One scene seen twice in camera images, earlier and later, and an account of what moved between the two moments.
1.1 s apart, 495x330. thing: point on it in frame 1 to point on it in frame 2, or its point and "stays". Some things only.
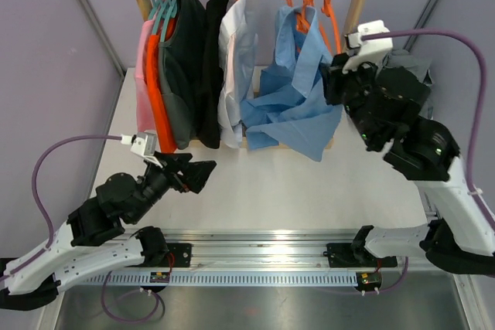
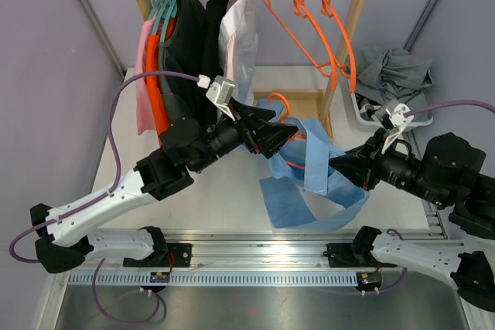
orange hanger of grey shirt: x=327 y=10 to x=290 y=9
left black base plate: x=178 y=255 stays
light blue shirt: x=289 y=105 to x=308 y=194
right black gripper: x=335 y=79 to x=360 y=165
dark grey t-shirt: x=180 y=65 stays
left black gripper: x=195 y=173 to x=268 y=137
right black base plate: x=356 y=255 stays
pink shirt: x=144 y=117 stays
